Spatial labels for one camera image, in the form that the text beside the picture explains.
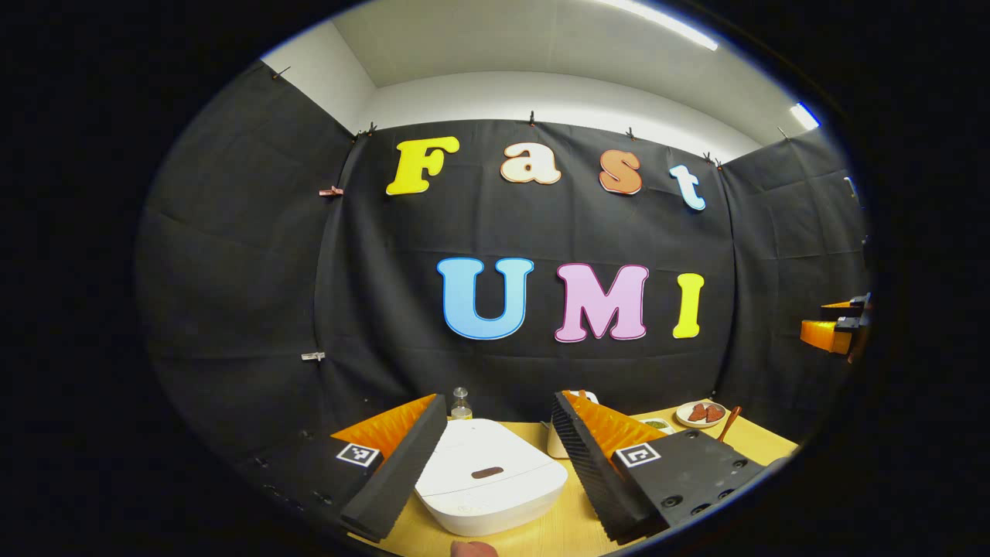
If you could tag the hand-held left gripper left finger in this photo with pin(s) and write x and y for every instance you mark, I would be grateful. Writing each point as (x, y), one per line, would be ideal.
(406, 472)

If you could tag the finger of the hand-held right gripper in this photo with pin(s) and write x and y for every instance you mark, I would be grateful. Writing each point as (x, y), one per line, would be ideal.
(824, 335)
(843, 305)

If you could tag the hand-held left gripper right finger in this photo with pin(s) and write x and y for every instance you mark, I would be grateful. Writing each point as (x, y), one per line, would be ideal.
(588, 472)

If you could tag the white rice cooker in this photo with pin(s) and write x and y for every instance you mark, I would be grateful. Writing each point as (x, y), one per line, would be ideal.
(495, 503)

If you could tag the brown wooden spoon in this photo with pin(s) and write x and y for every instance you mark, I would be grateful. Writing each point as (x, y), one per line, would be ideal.
(731, 422)

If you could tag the white toaster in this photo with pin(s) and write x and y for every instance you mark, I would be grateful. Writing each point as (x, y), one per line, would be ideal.
(555, 445)

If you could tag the white divided bean dish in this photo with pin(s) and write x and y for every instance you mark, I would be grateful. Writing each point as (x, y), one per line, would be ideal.
(657, 424)

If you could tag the small glass bottle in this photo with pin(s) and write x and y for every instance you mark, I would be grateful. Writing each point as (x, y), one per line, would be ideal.
(462, 406)

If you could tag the white round plate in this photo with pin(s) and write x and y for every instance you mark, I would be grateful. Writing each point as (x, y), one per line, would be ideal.
(684, 421)

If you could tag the red heart-shaped meat slice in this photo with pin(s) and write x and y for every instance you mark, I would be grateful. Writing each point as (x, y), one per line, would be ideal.
(697, 412)
(714, 414)

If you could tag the short ceiling light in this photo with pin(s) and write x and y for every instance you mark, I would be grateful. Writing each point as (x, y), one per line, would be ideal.
(804, 116)

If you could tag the black backdrop cloth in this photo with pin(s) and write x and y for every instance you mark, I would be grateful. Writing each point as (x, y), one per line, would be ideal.
(232, 309)

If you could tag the long ceiling light strip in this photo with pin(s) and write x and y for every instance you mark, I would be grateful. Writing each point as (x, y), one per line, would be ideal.
(665, 23)

